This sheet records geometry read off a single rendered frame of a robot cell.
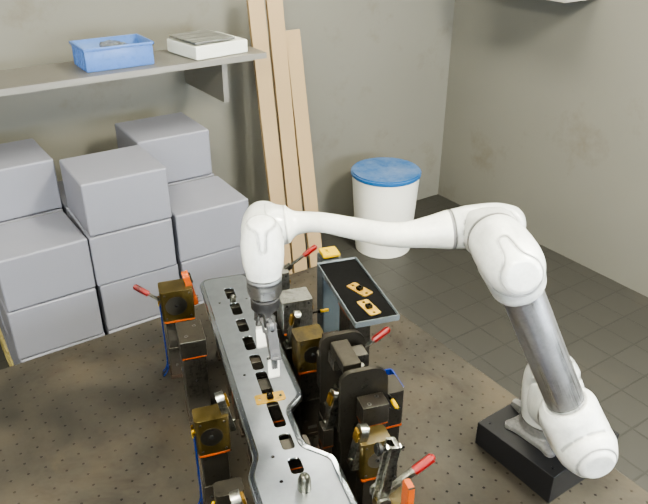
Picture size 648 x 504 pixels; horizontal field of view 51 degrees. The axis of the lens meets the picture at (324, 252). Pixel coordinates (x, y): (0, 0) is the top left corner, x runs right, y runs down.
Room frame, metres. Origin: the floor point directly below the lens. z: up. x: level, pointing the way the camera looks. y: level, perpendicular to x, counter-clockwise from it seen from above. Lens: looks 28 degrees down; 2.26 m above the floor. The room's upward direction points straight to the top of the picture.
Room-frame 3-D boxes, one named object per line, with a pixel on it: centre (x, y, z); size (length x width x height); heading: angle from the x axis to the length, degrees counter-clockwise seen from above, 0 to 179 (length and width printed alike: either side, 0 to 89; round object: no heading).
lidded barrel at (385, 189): (4.28, -0.42, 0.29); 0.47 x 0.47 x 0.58
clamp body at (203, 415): (1.36, 0.31, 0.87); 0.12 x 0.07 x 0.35; 108
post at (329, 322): (2.05, -0.02, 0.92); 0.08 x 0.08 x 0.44; 18
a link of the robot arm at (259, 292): (1.48, 0.15, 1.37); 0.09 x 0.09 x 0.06
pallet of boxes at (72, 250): (3.08, 1.08, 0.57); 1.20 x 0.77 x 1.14; 124
